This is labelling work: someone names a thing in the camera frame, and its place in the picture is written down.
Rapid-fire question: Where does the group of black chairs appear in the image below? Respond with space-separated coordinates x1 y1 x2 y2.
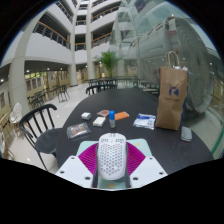
27 84 71 109

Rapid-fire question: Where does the grey flat case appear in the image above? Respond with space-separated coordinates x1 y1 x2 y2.
180 126 193 143

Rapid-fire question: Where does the clear plastic snack bag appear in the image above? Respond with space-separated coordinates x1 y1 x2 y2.
66 122 92 140

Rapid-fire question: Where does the brown paper carrier bag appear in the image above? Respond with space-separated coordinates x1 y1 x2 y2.
155 50 190 131

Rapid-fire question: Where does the white perforated computer mouse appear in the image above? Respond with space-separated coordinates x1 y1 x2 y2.
96 132 128 181

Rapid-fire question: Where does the white and blue tissue pack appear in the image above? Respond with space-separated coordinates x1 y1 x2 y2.
132 113 157 130

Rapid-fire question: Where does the orange packet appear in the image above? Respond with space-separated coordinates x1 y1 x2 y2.
114 111 130 121

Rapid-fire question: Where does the white lattice chair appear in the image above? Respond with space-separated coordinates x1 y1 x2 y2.
8 102 23 129

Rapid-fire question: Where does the brown snack packet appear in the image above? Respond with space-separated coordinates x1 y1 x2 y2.
96 109 111 118

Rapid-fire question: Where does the mint cartoon print mouse pad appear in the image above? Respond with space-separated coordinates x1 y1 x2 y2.
76 138 153 191

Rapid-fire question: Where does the black spindle-back chair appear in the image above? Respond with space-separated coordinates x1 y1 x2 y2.
18 103 64 172

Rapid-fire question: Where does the flat white box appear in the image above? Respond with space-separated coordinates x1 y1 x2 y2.
92 116 107 128

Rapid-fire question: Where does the black chair with wide back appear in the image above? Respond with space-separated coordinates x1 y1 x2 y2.
85 83 118 96

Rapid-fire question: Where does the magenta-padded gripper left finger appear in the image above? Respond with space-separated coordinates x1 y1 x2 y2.
54 142 100 189

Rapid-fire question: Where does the small blue-capped bottle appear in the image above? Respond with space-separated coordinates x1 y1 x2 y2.
108 110 117 129

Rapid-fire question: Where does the green potted palm plant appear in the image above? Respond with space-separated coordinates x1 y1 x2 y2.
96 50 122 79

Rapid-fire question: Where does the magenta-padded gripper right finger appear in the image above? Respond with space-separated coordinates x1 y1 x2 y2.
124 142 169 189

